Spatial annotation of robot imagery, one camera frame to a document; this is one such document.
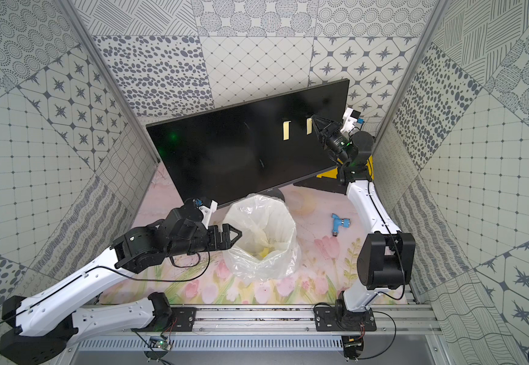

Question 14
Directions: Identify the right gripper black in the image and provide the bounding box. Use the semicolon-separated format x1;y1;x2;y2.
311;113;350;166

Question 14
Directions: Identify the yellow sticky note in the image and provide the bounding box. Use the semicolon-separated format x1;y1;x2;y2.
283;121;290;141
306;118;312;135

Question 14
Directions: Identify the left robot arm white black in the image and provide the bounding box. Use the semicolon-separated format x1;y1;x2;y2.
0;199;242;364

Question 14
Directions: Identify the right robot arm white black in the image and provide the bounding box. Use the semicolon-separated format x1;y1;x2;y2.
311;115;416;332

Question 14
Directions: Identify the black computer monitor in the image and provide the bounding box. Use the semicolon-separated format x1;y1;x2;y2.
146;80;349;206

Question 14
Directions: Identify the clear plastic trash bag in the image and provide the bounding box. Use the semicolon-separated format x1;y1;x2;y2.
223;194;302;282

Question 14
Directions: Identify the yellow and black toolbox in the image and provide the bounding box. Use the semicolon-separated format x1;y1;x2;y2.
293;157;373;195

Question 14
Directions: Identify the blue pipe fitting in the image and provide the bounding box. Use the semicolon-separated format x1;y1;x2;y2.
331;213;351;237

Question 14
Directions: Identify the small green circuit board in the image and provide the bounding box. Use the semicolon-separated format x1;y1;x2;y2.
149;336;172;352

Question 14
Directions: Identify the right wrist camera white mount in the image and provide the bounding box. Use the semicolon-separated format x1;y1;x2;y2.
340;107;364;135

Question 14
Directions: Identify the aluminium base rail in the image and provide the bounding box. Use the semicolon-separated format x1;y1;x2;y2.
70;303;443;339

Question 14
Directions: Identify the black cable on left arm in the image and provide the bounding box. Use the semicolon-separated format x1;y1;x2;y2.
0;245;211;348

